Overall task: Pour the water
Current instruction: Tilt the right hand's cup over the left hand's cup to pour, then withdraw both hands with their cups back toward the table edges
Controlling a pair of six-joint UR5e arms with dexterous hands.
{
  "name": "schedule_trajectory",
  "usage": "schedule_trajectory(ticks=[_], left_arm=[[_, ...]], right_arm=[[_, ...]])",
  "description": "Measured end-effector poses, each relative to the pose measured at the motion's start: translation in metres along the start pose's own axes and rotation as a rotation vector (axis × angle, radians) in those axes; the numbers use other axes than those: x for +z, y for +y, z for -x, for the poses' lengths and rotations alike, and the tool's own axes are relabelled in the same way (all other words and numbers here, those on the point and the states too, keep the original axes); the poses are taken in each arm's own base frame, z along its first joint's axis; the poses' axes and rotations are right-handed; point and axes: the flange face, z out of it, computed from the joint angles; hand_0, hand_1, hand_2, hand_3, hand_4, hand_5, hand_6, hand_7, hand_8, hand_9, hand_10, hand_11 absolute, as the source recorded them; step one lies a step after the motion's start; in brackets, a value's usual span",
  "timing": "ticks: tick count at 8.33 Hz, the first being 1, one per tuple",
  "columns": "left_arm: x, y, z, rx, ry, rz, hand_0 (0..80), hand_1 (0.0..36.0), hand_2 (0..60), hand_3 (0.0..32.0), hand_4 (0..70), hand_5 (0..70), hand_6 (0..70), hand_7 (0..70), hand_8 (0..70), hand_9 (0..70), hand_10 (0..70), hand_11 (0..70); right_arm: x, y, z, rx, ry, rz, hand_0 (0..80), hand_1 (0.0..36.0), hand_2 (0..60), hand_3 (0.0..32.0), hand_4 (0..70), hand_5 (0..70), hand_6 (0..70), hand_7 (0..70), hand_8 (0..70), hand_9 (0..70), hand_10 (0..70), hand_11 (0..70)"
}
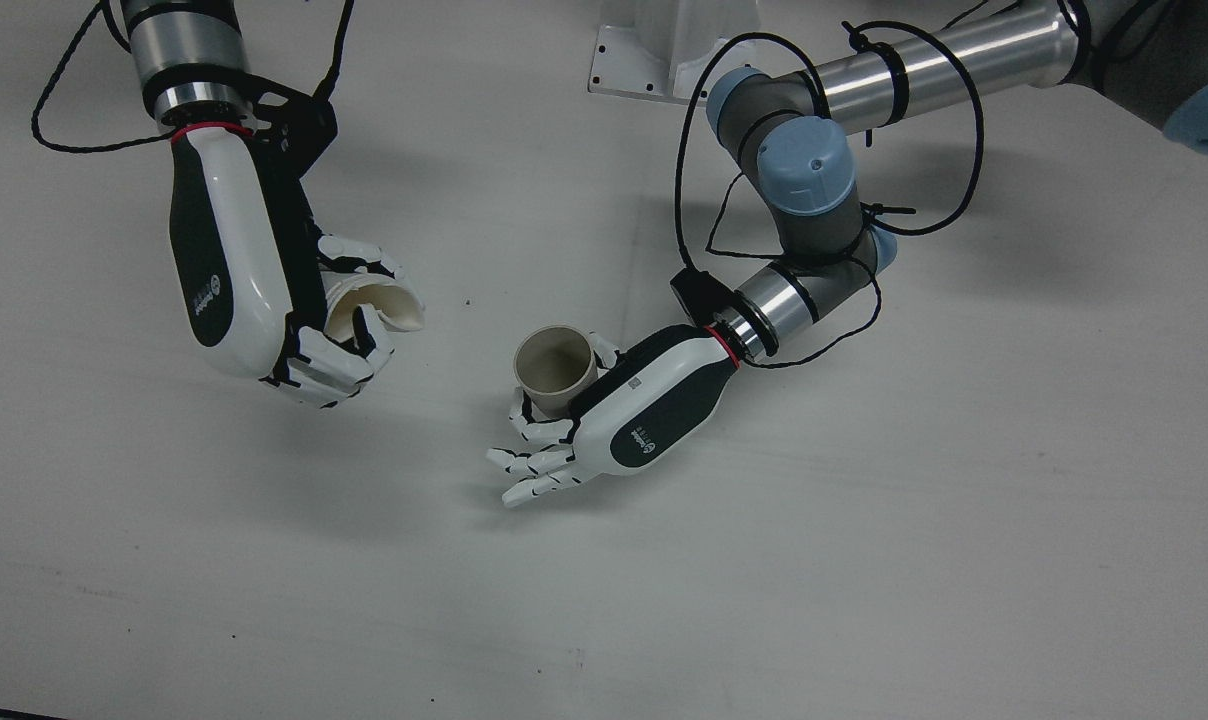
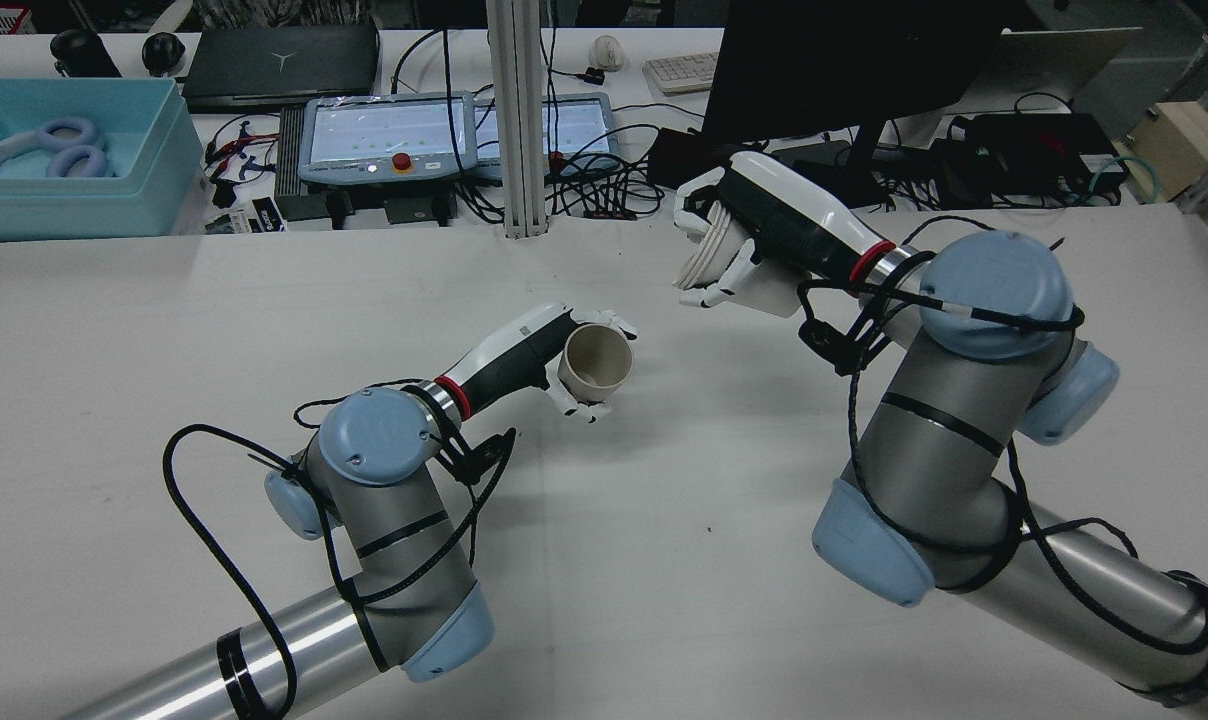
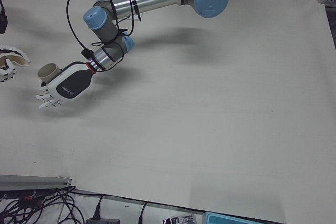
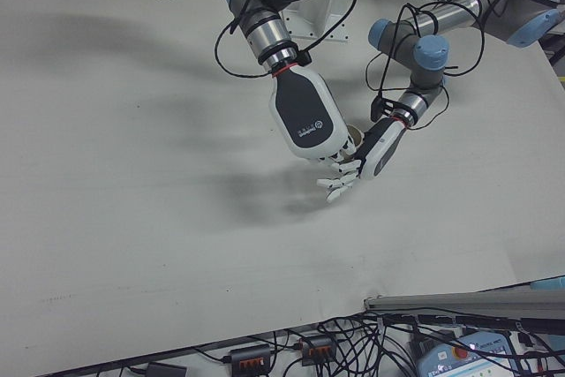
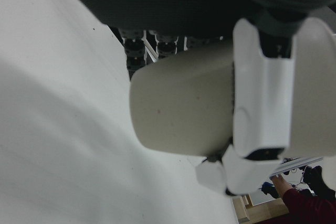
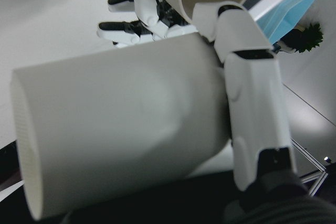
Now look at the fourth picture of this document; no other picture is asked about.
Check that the robot hand white grey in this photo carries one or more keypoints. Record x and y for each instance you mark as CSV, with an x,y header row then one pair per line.
x,y
381,147
304,107

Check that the beige paper cup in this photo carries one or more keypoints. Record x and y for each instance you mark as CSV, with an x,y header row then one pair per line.
x,y
355,134

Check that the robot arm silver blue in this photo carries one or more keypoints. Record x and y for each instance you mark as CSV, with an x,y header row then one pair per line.
x,y
265,32
450,8

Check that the black orange power adapter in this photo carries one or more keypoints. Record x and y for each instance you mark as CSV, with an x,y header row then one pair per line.
x,y
318,348
249,357

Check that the light blue strip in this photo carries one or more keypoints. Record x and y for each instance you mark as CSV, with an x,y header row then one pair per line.
x,y
549,284

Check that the teach pendant with red button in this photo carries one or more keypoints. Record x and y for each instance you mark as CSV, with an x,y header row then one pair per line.
x,y
468,364

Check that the small black adapter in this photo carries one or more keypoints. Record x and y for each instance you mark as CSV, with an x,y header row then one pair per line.
x,y
165,370

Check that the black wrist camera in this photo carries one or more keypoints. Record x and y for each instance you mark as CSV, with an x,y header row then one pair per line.
x,y
380,107
303,58

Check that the white mounting bracket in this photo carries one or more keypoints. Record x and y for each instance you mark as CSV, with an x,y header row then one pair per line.
x,y
318,10

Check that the aluminium rail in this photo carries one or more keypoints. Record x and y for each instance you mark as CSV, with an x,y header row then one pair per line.
x,y
441,304

